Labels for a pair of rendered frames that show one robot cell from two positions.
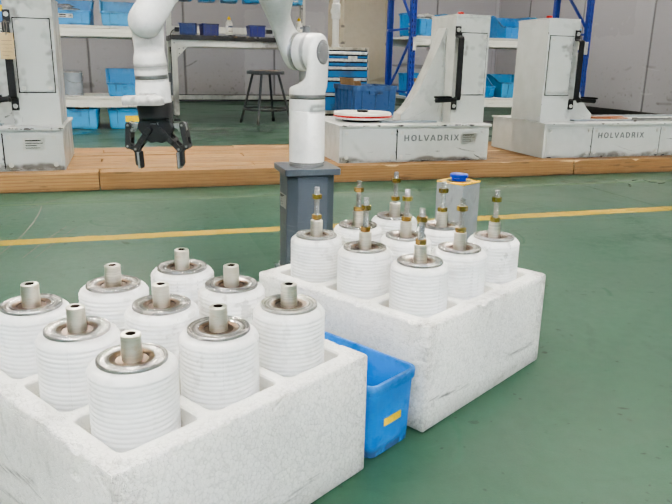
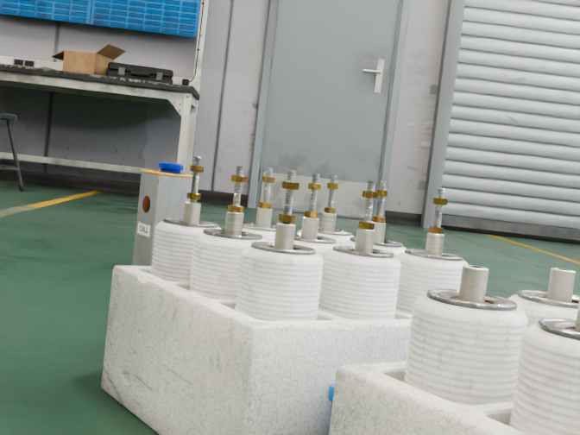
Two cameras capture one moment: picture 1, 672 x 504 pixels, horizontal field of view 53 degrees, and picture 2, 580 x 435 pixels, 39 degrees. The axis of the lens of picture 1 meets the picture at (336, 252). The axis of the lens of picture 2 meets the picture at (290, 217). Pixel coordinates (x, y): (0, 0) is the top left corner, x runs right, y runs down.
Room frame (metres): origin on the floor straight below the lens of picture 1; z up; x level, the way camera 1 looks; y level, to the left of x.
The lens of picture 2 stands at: (1.00, 0.95, 0.35)
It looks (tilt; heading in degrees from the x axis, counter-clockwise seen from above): 4 degrees down; 284
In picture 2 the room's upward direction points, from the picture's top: 7 degrees clockwise
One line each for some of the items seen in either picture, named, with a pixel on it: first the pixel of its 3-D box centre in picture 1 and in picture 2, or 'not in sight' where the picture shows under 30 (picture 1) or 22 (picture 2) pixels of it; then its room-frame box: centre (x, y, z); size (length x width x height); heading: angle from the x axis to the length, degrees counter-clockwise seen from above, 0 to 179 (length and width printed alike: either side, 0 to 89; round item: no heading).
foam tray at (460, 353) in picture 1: (401, 317); (294, 356); (1.23, -0.13, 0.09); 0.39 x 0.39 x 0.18; 48
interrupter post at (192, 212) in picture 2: (394, 210); (192, 214); (1.40, -0.12, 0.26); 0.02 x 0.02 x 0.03
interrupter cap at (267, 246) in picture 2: (316, 235); (283, 249); (1.22, 0.04, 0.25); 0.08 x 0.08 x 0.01
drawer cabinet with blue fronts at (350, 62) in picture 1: (337, 83); not in sight; (7.08, 0.02, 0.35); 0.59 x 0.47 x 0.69; 17
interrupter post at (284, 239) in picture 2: (316, 228); (284, 237); (1.22, 0.04, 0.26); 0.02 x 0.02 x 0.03
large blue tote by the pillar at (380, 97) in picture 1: (364, 106); not in sight; (6.05, -0.22, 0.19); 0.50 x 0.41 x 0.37; 22
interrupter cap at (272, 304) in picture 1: (288, 304); not in sight; (0.85, 0.06, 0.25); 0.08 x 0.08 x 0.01
